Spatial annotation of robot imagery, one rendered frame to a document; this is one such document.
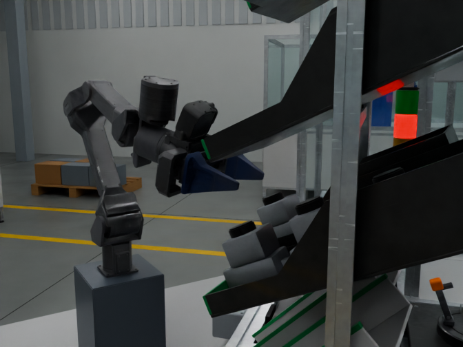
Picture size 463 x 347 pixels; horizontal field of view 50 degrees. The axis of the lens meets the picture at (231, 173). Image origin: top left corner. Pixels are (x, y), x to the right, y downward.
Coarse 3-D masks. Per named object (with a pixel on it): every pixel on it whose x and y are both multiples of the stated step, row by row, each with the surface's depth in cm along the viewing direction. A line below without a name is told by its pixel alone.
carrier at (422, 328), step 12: (420, 312) 99; (432, 312) 99; (456, 312) 95; (408, 324) 94; (420, 324) 94; (432, 324) 94; (444, 324) 89; (456, 324) 90; (408, 336) 92; (420, 336) 90; (432, 336) 90; (444, 336) 88; (456, 336) 86
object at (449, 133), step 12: (432, 132) 63; (444, 132) 52; (408, 144) 65; (420, 144) 52; (432, 144) 52; (444, 144) 51; (372, 156) 67; (384, 156) 54; (396, 156) 54; (408, 156) 53; (360, 168) 56; (372, 168) 55; (288, 240) 61
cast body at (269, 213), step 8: (280, 192) 68; (264, 200) 68; (272, 200) 67; (280, 200) 66; (288, 200) 66; (296, 200) 68; (264, 208) 67; (272, 208) 66; (280, 208) 65; (288, 208) 66; (264, 216) 67; (272, 216) 66; (280, 216) 66; (288, 216) 65; (272, 224) 67; (280, 224) 66; (288, 224) 65; (280, 232) 66; (288, 232) 66
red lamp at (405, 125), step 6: (396, 114) 104; (402, 114) 103; (408, 114) 103; (414, 114) 103; (396, 120) 104; (402, 120) 102; (408, 120) 102; (414, 120) 102; (396, 126) 104; (402, 126) 103; (408, 126) 102; (414, 126) 102; (396, 132) 104; (402, 132) 103; (408, 132) 102; (414, 132) 103
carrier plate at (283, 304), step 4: (296, 296) 106; (300, 296) 106; (280, 300) 104; (284, 300) 104; (288, 300) 104; (292, 300) 104; (296, 300) 104; (280, 304) 102; (284, 304) 102; (288, 304) 102; (276, 308) 101; (280, 308) 101; (284, 308) 101; (276, 312) 99; (280, 312) 99; (400, 344) 87
